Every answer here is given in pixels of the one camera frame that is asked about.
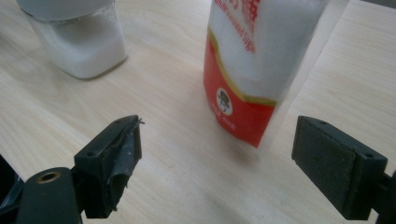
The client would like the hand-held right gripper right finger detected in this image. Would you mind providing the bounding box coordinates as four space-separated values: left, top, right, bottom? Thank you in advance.
291 115 389 221

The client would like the clear jar with white lid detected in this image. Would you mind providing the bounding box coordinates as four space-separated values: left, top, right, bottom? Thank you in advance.
15 0 129 80

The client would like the red and white sugar bag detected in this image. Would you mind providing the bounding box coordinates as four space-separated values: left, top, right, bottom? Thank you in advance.
203 0 349 149

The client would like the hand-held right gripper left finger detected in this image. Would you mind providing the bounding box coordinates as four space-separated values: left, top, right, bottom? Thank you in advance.
72 114 146 219

